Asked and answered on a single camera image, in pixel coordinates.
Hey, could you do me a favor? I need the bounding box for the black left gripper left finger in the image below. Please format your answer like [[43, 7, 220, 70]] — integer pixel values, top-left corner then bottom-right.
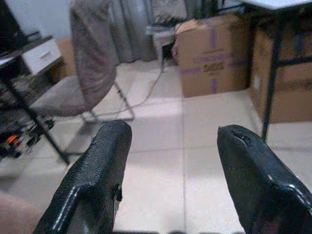
[[33, 120, 133, 234]]

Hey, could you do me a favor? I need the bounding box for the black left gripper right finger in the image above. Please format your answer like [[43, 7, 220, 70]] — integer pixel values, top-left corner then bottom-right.
[[216, 124, 312, 234]]

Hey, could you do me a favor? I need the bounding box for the pink pillow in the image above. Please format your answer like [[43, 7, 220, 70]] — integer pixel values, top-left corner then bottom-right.
[[0, 192, 42, 234]]

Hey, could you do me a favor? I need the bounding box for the white table with black legs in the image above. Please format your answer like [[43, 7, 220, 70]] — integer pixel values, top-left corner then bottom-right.
[[0, 52, 70, 165], [214, 0, 312, 141]]

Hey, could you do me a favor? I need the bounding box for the large plain cardboard box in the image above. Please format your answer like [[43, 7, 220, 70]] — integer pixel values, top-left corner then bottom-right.
[[248, 29, 312, 124]]

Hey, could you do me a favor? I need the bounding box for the power strip with orange plug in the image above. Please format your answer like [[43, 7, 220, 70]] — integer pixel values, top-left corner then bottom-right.
[[0, 117, 54, 159]]

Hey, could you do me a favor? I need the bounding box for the brown woven chair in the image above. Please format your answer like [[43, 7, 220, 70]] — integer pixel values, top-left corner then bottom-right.
[[29, 0, 136, 122]]

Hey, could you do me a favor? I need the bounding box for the purple printed cardboard box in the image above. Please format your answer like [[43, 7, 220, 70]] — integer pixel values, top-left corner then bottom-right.
[[174, 13, 252, 98]]

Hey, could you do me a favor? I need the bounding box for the white drawer television cabinet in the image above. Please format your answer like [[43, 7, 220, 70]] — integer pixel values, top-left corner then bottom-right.
[[0, 31, 64, 82]]

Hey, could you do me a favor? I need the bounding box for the grey curtain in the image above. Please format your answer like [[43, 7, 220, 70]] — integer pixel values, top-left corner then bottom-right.
[[109, 0, 188, 64]]

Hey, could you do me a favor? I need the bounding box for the small white side table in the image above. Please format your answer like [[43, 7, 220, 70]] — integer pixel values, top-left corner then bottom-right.
[[145, 24, 178, 64]]

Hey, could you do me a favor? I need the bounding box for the black television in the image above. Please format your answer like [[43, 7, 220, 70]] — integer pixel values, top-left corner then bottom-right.
[[0, 0, 24, 56]]

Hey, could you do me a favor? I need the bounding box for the grey floor cable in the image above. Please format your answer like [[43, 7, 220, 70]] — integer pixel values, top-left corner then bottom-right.
[[114, 58, 168, 117]]

